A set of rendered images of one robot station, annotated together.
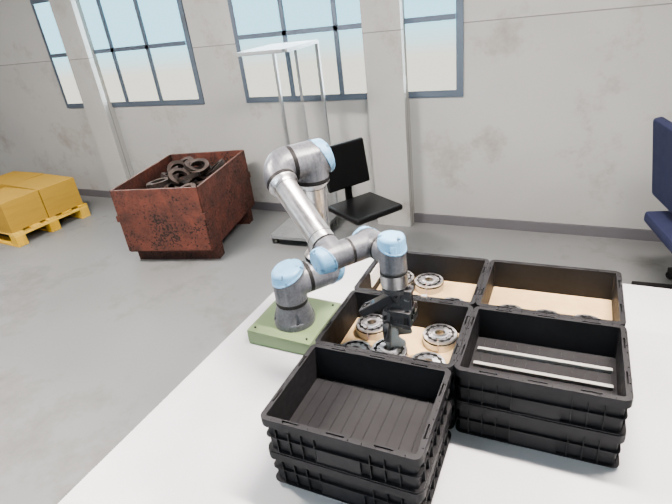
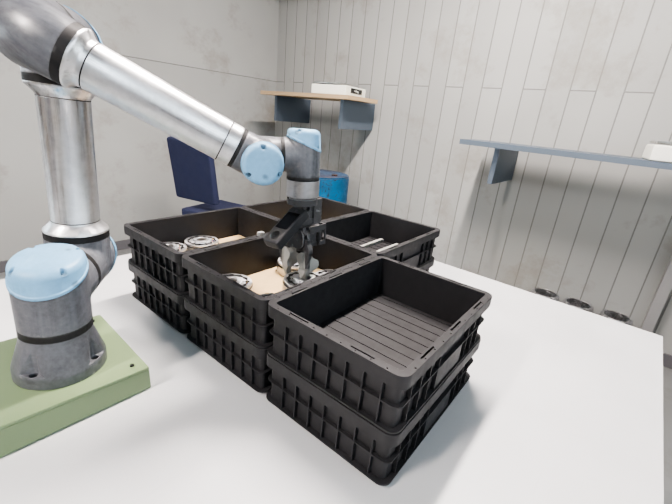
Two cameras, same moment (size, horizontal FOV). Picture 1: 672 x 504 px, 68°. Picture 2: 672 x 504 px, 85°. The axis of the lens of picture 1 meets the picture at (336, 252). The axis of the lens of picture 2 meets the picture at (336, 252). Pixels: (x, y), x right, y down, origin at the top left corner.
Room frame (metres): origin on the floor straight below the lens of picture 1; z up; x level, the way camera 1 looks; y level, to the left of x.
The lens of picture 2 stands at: (0.94, 0.67, 1.26)
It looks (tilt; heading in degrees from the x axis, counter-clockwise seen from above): 20 degrees down; 280
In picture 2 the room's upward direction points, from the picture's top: 6 degrees clockwise
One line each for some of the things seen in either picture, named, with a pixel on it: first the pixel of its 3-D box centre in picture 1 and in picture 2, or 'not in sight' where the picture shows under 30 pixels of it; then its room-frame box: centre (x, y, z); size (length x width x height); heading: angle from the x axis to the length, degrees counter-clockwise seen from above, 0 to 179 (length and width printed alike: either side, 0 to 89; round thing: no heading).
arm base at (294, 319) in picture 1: (293, 308); (59, 342); (1.55, 0.18, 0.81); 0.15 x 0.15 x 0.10
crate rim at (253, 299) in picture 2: (395, 326); (286, 259); (1.21, -0.15, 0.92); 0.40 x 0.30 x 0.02; 63
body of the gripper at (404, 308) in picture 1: (398, 305); (303, 222); (1.17, -0.15, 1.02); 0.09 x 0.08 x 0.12; 63
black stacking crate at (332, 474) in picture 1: (363, 441); (378, 367); (0.94, -0.01, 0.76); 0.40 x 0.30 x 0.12; 63
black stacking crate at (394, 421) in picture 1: (360, 411); (385, 324); (0.94, -0.01, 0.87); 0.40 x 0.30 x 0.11; 63
